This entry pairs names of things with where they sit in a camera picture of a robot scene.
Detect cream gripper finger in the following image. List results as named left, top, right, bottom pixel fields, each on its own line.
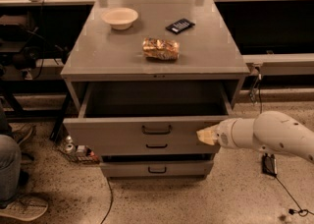
left=196, top=125, right=218, bottom=145

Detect grey top drawer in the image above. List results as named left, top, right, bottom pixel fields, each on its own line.
left=64, top=81, right=231, bottom=150

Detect grey drawer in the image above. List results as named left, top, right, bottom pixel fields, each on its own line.
left=100, top=160, right=214, bottom=178
left=92, top=142, right=220, bottom=156
left=64, top=81, right=231, bottom=150

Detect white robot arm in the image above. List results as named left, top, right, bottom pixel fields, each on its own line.
left=196, top=111, right=314, bottom=163

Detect grey metal drawer cabinet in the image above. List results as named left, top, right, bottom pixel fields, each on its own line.
left=62, top=0, right=248, bottom=178

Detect grey bottom drawer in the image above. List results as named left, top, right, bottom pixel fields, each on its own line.
left=100, top=160, right=214, bottom=178

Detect grey middle drawer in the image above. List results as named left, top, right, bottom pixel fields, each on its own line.
left=92, top=142, right=220, bottom=156

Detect black power adapter on floor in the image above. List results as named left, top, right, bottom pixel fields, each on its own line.
left=262, top=153, right=277, bottom=177

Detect golden foil snack bag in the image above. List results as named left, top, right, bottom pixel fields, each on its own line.
left=142, top=37, right=180, bottom=61

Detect black calculator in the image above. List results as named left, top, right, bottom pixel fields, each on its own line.
left=166, top=19, right=194, bottom=34

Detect tray of cans on floor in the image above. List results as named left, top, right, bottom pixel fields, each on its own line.
left=58, top=136, right=99, bottom=165

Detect white paper bowl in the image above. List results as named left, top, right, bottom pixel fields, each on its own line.
left=101, top=8, right=138, bottom=30

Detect white sneaker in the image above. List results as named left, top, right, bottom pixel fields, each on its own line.
left=0, top=195, right=48, bottom=222

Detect person leg in jeans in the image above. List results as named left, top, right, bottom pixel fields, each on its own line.
left=0, top=105, right=21, bottom=205

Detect dark equipment on left shelf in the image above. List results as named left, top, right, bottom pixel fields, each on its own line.
left=0, top=13, right=69, bottom=80

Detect black top drawer handle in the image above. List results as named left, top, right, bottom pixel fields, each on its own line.
left=141, top=125, right=173, bottom=136

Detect black cable on floor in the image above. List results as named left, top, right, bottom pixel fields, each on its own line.
left=253, top=67, right=314, bottom=217

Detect black cable under cabinet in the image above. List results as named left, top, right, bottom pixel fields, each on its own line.
left=99, top=177, right=114, bottom=224

